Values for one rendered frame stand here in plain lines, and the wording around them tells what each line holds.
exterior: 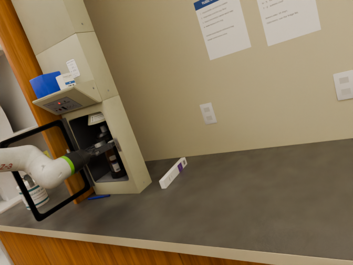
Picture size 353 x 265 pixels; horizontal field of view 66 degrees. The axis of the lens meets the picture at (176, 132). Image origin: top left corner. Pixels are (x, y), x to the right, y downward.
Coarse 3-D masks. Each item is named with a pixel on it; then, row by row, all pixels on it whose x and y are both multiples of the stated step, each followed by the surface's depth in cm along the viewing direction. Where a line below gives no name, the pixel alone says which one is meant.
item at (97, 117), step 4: (100, 112) 131; (88, 116) 135; (92, 116) 132; (96, 116) 131; (100, 116) 131; (88, 120) 135; (92, 120) 132; (96, 120) 131; (100, 120) 130; (104, 120) 130; (88, 124) 135; (92, 124) 132
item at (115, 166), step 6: (96, 138) 134; (108, 138) 134; (102, 144) 135; (108, 150) 135; (114, 150) 135; (108, 156) 136; (114, 156) 136; (108, 162) 137; (114, 162) 136; (120, 162) 137; (114, 168) 137; (120, 168) 137
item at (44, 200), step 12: (48, 132) 132; (60, 132) 136; (12, 144) 119; (24, 144) 123; (36, 144) 127; (48, 144) 131; (60, 144) 136; (48, 156) 131; (60, 156) 135; (24, 180) 122; (72, 180) 139; (36, 192) 125; (48, 192) 129; (60, 192) 133; (72, 192) 138; (36, 204) 124; (48, 204) 128; (48, 216) 128
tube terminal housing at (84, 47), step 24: (48, 48) 126; (72, 48) 118; (96, 48) 122; (48, 72) 131; (96, 72) 120; (120, 120) 128; (120, 144) 126; (144, 168) 137; (96, 192) 149; (120, 192) 138
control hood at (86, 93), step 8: (72, 88) 111; (80, 88) 112; (88, 88) 115; (96, 88) 119; (48, 96) 120; (56, 96) 118; (64, 96) 117; (72, 96) 117; (80, 96) 116; (88, 96) 115; (96, 96) 118; (40, 104) 127; (80, 104) 122; (88, 104) 122; (64, 112) 132
